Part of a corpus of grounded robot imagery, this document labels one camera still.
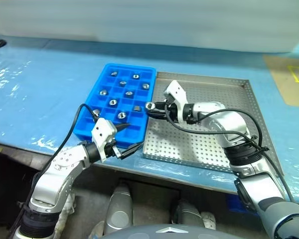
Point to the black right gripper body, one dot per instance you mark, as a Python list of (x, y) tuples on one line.
[(171, 110)]

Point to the grey left robot leg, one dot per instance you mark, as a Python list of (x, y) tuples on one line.
[(118, 206)]

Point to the grey robot torso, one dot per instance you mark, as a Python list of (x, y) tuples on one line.
[(164, 233)]

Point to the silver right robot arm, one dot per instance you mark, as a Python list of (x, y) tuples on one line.
[(226, 119)]

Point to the blue plastic crate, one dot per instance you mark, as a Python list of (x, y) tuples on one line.
[(239, 206)]

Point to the blue compartment tray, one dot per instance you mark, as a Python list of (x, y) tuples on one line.
[(137, 124)]

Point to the blue plastic table cover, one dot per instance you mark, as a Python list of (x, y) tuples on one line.
[(40, 87)]

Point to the perforated steel tray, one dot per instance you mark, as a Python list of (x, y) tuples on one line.
[(189, 144)]

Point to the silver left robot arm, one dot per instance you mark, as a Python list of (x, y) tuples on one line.
[(64, 161)]

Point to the brown cardboard sheet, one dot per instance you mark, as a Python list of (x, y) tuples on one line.
[(289, 94)]

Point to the grey right robot leg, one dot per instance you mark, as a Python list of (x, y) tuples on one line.
[(187, 214)]

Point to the grey robot leg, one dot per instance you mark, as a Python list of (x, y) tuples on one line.
[(118, 206), (187, 214)]

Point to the small metal roller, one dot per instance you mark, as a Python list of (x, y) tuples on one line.
[(136, 76), (96, 111), (128, 93), (121, 115), (150, 105), (103, 92), (113, 101), (122, 83), (113, 73), (137, 108), (145, 85)]

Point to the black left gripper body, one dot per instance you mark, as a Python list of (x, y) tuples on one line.
[(111, 145)]

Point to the white foam sheet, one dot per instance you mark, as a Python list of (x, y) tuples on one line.
[(139, 20)]

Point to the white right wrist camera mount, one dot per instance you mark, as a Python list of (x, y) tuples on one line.
[(175, 90)]

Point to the white robot foot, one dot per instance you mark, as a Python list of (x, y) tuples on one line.
[(209, 220)]

